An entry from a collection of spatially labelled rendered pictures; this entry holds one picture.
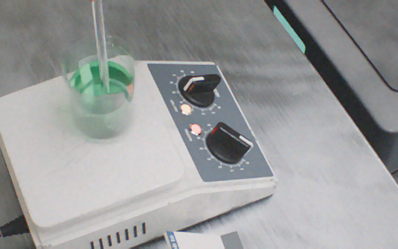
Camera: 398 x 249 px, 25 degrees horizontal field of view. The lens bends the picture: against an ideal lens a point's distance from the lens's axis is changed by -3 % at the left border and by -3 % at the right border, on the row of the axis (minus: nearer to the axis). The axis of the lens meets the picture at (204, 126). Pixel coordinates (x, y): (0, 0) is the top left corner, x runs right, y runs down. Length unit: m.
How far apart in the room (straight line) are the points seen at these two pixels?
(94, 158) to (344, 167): 0.22
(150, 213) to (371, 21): 0.75
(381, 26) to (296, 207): 0.65
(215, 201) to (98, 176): 0.10
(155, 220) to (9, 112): 0.14
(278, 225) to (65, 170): 0.19
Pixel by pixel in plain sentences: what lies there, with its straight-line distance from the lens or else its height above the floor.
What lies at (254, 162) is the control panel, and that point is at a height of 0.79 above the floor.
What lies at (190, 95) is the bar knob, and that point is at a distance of 0.75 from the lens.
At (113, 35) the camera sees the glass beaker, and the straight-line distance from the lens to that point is 0.65.
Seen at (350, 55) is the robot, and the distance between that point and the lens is 1.34.
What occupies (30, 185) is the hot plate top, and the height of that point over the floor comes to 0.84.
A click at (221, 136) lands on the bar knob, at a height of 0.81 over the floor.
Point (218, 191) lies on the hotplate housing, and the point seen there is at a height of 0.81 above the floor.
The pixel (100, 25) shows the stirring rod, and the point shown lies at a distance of 0.59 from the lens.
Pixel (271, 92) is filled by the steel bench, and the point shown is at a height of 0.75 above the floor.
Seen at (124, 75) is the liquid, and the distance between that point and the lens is 0.67.
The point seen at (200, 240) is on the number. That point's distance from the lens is 0.73.
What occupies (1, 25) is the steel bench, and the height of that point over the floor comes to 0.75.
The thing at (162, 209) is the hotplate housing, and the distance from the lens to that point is 0.69.
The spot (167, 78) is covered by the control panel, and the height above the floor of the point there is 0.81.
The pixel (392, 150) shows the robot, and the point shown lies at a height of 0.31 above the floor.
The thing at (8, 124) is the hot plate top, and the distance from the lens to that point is 0.71.
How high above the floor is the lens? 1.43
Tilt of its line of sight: 59 degrees down
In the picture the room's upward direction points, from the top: 3 degrees clockwise
